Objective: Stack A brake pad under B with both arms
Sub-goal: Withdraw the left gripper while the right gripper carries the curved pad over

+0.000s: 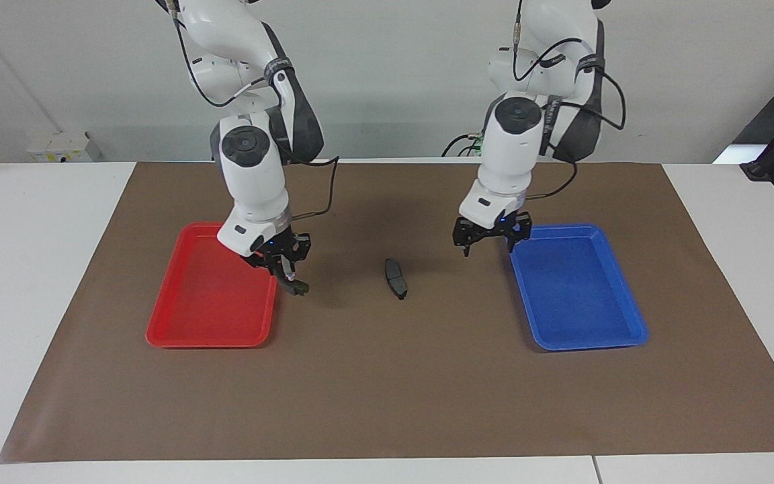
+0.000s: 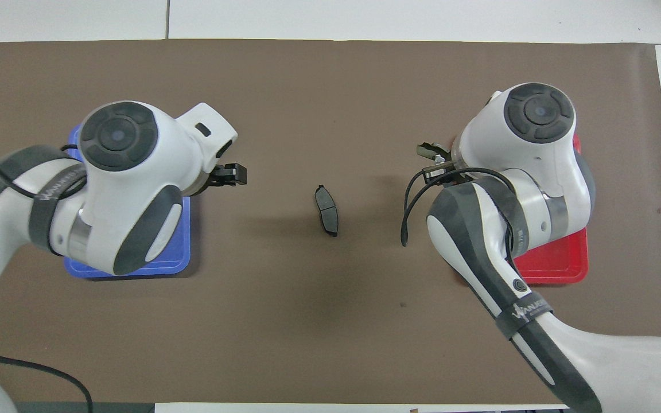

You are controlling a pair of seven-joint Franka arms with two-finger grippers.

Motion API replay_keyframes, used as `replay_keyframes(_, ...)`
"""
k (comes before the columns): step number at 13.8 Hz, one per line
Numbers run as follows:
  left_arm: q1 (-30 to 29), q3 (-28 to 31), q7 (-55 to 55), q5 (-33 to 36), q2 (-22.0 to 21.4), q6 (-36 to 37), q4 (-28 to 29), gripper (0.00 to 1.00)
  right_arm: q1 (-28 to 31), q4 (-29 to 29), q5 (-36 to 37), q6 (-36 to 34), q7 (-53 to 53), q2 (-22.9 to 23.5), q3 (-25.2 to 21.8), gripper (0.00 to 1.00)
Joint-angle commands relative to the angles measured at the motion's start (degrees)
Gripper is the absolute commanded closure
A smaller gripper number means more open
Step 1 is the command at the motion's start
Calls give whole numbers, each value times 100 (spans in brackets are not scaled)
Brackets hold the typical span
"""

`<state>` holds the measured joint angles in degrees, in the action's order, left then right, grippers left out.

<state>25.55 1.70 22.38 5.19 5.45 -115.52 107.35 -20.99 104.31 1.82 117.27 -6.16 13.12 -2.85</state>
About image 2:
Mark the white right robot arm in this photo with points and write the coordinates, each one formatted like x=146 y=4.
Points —
x=502 y=132

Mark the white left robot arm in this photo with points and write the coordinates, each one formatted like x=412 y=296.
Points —
x=129 y=189

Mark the red plastic tray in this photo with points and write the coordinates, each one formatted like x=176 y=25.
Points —
x=560 y=261

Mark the brown table mat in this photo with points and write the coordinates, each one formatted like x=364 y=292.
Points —
x=330 y=321

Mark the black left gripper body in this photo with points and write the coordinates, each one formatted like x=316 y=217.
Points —
x=217 y=178

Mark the dark brake pad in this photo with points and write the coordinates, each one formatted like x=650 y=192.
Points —
x=327 y=209

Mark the blue plastic tray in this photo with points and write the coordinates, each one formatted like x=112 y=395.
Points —
x=175 y=255

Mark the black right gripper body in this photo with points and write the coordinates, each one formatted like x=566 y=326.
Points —
x=442 y=173

